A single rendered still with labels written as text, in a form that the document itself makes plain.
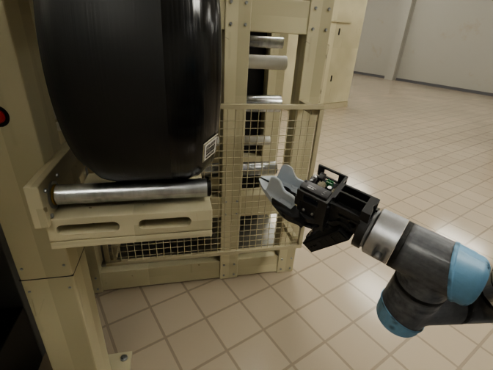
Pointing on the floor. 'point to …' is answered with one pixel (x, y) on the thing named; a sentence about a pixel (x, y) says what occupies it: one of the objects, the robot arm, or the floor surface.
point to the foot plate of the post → (120, 360)
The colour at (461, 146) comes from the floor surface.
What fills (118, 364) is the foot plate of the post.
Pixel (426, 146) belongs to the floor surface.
